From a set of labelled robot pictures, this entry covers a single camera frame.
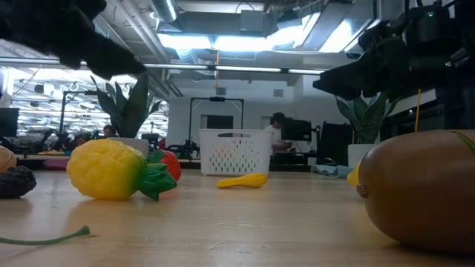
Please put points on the snake plant in white pot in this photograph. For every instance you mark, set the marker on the snake plant in white pot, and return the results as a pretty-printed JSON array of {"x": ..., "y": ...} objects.
[
  {"x": 130, "y": 115},
  {"x": 365, "y": 122}
]

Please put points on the person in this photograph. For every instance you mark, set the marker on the person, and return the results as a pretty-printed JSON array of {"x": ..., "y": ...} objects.
[
  {"x": 276, "y": 135},
  {"x": 109, "y": 130}
]

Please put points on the purple cloth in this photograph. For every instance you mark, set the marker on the purple cloth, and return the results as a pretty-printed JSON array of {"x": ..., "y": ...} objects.
[{"x": 55, "y": 165}]

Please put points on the black background monitor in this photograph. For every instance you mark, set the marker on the black background monitor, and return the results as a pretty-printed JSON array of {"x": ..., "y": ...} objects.
[
  {"x": 7, "y": 122},
  {"x": 297, "y": 130}
]

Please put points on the black background panel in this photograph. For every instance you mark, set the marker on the black background panel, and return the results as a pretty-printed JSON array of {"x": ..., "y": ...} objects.
[{"x": 335, "y": 142}]

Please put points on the white perforated plastic basket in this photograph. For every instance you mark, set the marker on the white perforated plastic basket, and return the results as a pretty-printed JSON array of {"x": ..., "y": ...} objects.
[{"x": 259, "y": 135}]

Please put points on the teal cloth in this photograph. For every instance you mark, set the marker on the teal cloth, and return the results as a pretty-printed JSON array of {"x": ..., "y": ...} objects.
[{"x": 330, "y": 171}]

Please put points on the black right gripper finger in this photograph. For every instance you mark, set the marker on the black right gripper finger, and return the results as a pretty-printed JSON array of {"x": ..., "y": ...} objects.
[{"x": 349, "y": 79}]

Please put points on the silver ceiling air duct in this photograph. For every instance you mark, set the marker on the silver ceiling air duct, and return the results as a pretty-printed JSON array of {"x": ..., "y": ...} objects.
[{"x": 165, "y": 9}]

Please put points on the black background gantry frame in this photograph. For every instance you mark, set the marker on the black background gantry frame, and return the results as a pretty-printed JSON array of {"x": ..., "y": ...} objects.
[
  {"x": 217, "y": 99},
  {"x": 63, "y": 111}
]

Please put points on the grey ceiling box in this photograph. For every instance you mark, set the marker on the grey ceiling box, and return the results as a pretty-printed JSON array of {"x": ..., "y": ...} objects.
[{"x": 252, "y": 20}]

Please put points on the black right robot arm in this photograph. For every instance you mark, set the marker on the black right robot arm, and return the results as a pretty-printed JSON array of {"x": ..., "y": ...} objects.
[{"x": 464, "y": 74}]

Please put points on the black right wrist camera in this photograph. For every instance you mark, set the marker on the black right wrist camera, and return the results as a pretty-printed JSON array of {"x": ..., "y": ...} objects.
[{"x": 430, "y": 29}]

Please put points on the long ceiling light strip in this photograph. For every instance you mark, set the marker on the long ceiling light strip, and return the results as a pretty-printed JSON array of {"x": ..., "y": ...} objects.
[{"x": 245, "y": 69}]

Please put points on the yellow toy pineapple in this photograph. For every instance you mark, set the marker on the yellow toy pineapple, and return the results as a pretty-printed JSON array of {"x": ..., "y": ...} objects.
[{"x": 104, "y": 168}]

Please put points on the yellow toy banana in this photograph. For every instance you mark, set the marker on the yellow toy banana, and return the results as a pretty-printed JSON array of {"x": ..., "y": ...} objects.
[{"x": 245, "y": 180}]

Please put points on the tan toy potato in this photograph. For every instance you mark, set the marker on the tan toy potato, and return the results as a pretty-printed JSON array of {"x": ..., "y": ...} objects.
[{"x": 6, "y": 159}]

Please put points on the large red toy strawberry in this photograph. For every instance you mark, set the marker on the large red toy strawberry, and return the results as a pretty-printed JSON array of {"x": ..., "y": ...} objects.
[{"x": 172, "y": 165}]

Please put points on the yellow toy lemon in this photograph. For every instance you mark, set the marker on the yellow toy lemon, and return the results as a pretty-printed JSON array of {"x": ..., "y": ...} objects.
[{"x": 353, "y": 178}]

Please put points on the black background robot arm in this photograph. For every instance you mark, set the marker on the black background robot arm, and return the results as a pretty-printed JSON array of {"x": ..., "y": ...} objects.
[{"x": 185, "y": 150}]

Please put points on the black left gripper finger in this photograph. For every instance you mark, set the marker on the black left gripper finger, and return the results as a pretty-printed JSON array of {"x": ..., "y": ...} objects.
[{"x": 111, "y": 61}]

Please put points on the brown toy kiwi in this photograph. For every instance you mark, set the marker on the brown toy kiwi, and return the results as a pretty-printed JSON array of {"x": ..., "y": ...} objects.
[{"x": 419, "y": 193}]

